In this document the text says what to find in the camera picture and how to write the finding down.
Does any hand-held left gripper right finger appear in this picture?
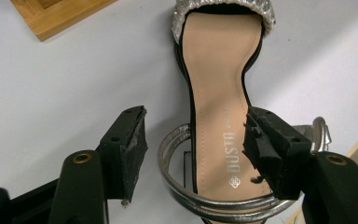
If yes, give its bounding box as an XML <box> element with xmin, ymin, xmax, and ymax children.
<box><xmin>241</xmin><ymin>105</ymin><xmax>313</xmax><ymax>201</ymax></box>

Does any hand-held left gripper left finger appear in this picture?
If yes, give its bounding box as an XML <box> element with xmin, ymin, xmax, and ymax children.
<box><xmin>97</xmin><ymin>105</ymin><xmax>149</xmax><ymax>208</ymax></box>

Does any silver strap high-heel sandal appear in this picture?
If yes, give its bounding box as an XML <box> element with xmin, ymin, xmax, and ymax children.
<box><xmin>157</xmin><ymin>0</ymin><xmax>333</xmax><ymax>224</ymax></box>

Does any wooden tray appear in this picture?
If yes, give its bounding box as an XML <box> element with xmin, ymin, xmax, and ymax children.
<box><xmin>10</xmin><ymin>0</ymin><xmax>117</xmax><ymax>43</ymax></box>

